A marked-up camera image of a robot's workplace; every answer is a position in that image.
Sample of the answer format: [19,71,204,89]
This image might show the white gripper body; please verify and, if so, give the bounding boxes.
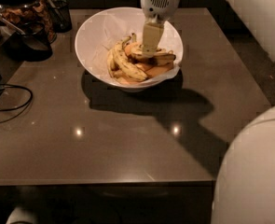
[140,0,180,24]

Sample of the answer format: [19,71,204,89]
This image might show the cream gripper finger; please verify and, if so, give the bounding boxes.
[142,23,164,54]

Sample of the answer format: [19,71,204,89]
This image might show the spotted banana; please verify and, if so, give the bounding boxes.
[112,36,148,82]
[125,41,176,66]

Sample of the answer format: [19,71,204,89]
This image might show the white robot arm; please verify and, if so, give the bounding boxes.
[211,0,275,224]

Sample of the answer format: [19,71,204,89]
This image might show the white bowl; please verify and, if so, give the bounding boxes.
[75,7,184,92]

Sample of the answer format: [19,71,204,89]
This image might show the small banana, far left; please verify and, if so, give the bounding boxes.
[107,50,118,77]

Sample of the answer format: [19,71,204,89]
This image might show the orange melon slices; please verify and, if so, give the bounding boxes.
[117,41,174,86]

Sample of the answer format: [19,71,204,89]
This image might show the black mesh cup, rear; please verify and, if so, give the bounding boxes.
[48,1,72,33]

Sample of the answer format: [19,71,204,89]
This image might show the black mesh cup,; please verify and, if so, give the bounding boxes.
[16,22,52,62]
[48,1,72,33]

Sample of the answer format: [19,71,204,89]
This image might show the black mesh cup, front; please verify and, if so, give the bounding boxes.
[16,22,52,62]

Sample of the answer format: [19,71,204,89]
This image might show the glass jar with black lid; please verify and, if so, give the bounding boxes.
[0,0,56,43]

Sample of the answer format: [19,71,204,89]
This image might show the black cable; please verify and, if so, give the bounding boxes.
[0,83,34,125]

